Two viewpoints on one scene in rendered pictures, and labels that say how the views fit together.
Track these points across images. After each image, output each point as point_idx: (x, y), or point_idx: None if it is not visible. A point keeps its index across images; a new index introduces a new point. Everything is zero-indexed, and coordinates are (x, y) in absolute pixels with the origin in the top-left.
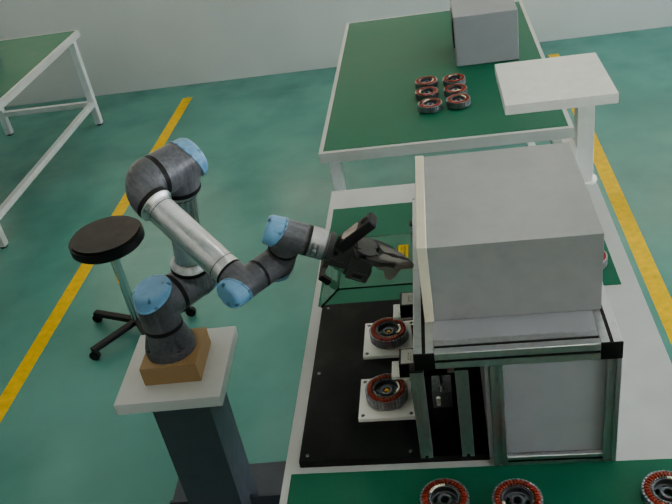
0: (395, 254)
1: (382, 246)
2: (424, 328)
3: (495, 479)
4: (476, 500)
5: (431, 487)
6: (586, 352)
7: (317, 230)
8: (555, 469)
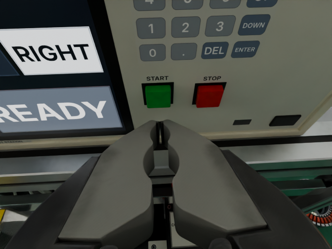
0: (145, 153)
1: (86, 219)
2: (320, 136)
3: None
4: (290, 178)
5: (310, 213)
6: None
7: None
8: None
